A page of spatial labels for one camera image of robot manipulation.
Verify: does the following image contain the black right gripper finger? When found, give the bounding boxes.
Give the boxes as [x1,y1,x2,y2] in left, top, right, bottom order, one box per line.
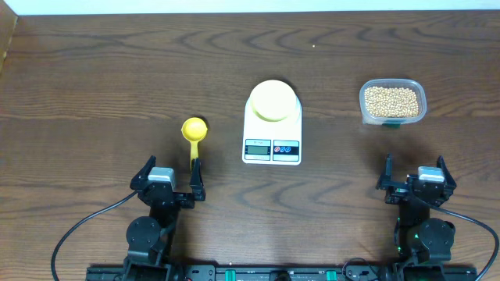
[376,154,392,190]
[437,155,457,190]

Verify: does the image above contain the yellow plastic measuring scoop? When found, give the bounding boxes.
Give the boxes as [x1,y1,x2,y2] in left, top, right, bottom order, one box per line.
[181,117,208,169]

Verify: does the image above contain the pale yellow bowl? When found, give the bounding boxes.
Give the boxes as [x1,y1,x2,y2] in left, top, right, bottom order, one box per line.
[249,80,297,122]

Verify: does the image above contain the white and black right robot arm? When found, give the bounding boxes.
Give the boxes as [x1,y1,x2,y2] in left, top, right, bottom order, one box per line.
[376,155,456,280]

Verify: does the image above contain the white digital kitchen scale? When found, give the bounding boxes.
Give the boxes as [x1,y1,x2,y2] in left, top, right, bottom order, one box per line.
[241,94,302,165]

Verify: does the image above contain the clear plastic container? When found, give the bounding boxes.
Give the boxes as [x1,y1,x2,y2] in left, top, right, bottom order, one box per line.
[359,78,427,126]

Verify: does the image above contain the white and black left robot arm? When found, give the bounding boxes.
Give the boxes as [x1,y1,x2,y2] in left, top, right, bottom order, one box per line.
[122,156,206,280]

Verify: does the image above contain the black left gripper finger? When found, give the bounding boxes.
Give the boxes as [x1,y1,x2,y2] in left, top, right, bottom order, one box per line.
[190,158,206,201]
[130,155,156,191]

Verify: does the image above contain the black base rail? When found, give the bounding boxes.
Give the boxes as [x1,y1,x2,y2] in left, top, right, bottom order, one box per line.
[85,265,477,281]

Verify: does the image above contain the soybeans in container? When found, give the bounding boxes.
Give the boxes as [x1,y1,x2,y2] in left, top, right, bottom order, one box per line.
[364,87,419,118]

